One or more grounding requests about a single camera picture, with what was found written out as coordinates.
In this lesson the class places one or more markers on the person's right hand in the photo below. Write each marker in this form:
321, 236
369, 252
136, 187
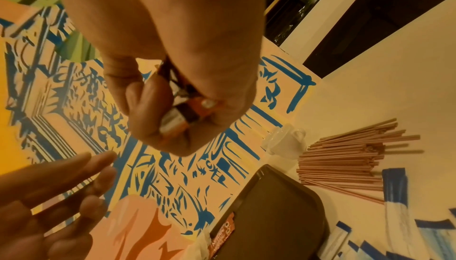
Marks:
185, 22

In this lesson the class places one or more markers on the person's left hand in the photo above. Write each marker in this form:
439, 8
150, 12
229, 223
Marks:
43, 208

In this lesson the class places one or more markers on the Nescafe sachets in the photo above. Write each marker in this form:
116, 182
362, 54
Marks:
185, 107

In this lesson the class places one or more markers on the row of tea bags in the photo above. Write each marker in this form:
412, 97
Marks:
196, 247

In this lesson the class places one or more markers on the single red coffee stick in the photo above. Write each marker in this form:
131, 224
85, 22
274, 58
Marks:
222, 235

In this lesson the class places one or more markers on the bundle of red stir sticks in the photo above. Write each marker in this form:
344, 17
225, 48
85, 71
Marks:
342, 160

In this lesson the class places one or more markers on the dark brown tray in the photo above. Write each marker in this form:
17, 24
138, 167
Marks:
278, 219

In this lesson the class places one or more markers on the pile of blue sugar sachets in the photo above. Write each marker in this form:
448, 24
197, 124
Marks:
395, 197

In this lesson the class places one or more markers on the small white cup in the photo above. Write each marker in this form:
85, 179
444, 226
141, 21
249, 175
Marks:
285, 140

